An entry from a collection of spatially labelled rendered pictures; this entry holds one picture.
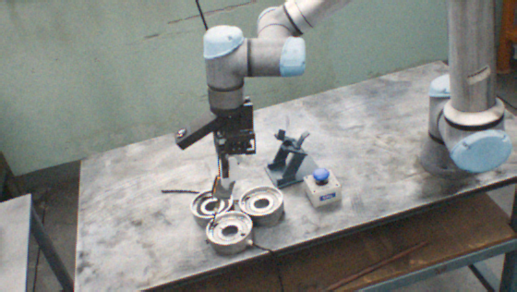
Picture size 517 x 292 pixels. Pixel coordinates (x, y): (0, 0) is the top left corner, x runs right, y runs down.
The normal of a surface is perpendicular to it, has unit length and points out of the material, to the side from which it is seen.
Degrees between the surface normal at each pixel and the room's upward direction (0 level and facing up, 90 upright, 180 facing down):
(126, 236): 0
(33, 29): 90
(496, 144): 98
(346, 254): 0
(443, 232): 0
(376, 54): 90
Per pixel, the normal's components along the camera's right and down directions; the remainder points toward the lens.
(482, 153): 0.02, 0.67
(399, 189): -0.16, -0.81
